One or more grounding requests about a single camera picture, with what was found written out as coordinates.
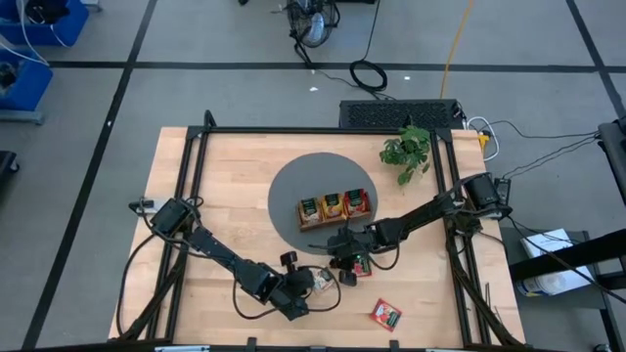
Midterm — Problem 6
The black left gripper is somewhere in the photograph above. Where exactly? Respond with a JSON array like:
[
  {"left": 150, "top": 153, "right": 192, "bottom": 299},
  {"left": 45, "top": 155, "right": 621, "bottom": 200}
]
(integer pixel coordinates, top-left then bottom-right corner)
[{"left": 273, "top": 268, "right": 317, "bottom": 323}]

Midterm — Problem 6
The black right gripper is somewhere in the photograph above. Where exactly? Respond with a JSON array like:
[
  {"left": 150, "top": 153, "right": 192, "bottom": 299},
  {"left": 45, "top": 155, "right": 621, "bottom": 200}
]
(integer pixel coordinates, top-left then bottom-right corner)
[{"left": 326, "top": 219, "right": 379, "bottom": 271}]

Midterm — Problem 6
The yellow mango tea packet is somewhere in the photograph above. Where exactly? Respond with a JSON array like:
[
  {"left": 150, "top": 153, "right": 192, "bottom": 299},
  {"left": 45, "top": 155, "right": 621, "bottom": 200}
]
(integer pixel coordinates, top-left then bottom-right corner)
[{"left": 321, "top": 192, "right": 346, "bottom": 222}]

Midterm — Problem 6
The red strawberry tea packet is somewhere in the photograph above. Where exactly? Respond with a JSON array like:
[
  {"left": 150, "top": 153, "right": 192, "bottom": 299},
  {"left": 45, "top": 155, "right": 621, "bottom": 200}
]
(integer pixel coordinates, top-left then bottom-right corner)
[
  {"left": 343, "top": 188, "right": 371, "bottom": 218},
  {"left": 352, "top": 256, "right": 374, "bottom": 279},
  {"left": 369, "top": 297, "right": 404, "bottom": 333}
]

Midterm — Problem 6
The brown wooden compartment box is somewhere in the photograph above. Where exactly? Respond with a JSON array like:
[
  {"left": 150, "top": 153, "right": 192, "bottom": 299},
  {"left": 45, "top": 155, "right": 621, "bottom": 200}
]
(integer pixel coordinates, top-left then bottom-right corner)
[{"left": 296, "top": 188, "right": 374, "bottom": 233}]

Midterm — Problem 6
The grey round woven placemat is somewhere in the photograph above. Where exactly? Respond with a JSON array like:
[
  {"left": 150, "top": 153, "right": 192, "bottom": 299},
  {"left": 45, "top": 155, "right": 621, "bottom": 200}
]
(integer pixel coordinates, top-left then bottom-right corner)
[{"left": 267, "top": 152, "right": 380, "bottom": 256}]

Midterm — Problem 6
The green potted plant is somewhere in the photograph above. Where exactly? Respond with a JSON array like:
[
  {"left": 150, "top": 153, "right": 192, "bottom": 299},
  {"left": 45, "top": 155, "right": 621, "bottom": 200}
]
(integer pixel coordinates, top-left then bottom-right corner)
[{"left": 379, "top": 124, "right": 432, "bottom": 188}]

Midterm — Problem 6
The black perforated computer tower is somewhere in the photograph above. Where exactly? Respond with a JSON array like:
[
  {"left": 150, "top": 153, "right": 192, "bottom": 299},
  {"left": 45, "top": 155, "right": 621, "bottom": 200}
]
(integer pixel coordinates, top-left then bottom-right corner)
[{"left": 338, "top": 99, "right": 467, "bottom": 131}]

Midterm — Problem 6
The black power adapter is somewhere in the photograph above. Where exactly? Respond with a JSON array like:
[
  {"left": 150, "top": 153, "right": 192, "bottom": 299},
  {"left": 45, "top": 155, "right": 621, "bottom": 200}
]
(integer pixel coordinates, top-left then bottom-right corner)
[{"left": 492, "top": 176, "right": 514, "bottom": 202}]

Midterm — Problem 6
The white paper box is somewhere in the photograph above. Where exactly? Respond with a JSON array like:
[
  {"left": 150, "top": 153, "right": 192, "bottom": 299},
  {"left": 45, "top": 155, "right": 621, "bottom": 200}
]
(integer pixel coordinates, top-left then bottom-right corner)
[{"left": 516, "top": 228, "right": 596, "bottom": 297}]

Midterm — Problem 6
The black floor fan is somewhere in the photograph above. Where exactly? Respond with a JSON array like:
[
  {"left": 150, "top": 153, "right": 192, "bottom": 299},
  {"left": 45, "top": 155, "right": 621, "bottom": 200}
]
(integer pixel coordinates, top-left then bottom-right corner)
[{"left": 285, "top": 0, "right": 342, "bottom": 67}]

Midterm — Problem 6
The black cart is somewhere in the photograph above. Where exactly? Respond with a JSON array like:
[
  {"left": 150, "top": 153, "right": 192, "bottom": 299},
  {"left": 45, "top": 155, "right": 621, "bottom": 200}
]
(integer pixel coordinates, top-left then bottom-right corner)
[{"left": 508, "top": 228, "right": 626, "bottom": 294}]

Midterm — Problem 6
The black wheeled object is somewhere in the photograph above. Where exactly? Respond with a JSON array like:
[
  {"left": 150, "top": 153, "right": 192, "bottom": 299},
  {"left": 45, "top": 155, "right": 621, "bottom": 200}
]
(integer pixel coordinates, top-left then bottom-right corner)
[{"left": 0, "top": 150, "right": 21, "bottom": 188}]

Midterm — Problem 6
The blue storage bin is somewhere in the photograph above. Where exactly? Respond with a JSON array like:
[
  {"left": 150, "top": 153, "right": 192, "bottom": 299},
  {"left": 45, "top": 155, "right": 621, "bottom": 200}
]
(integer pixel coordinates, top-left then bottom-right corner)
[
  {"left": 0, "top": 48, "right": 54, "bottom": 112},
  {"left": 0, "top": 0, "right": 90, "bottom": 48}
]

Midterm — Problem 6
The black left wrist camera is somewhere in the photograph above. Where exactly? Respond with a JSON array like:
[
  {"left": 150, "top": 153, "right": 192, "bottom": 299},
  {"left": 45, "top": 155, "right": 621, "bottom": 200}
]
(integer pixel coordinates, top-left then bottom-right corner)
[{"left": 278, "top": 249, "right": 300, "bottom": 275}]

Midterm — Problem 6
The black metal table frame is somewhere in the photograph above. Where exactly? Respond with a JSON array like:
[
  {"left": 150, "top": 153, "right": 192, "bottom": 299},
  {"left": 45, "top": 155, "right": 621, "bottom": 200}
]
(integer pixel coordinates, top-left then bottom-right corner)
[{"left": 110, "top": 110, "right": 527, "bottom": 352}]

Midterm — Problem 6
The black coiled hanging cable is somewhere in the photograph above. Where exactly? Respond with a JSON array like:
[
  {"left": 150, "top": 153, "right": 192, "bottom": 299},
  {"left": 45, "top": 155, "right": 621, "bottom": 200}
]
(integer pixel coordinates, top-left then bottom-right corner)
[{"left": 348, "top": 0, "right": 388, "bottom": 94}]

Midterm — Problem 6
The white looped cable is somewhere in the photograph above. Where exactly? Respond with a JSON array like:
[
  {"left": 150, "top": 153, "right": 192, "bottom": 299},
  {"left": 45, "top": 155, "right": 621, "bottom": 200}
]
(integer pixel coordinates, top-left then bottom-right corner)
[{"left": 467, "top": 115, "right": 501, "bottom": 162}]

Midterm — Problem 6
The yellow hanging cable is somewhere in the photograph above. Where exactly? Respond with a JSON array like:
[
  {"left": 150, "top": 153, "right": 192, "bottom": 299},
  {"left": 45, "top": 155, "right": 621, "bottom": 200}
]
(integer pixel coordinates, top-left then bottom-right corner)
[{"left": 438, "top": 0, "right": 475, "bottom": 100}]

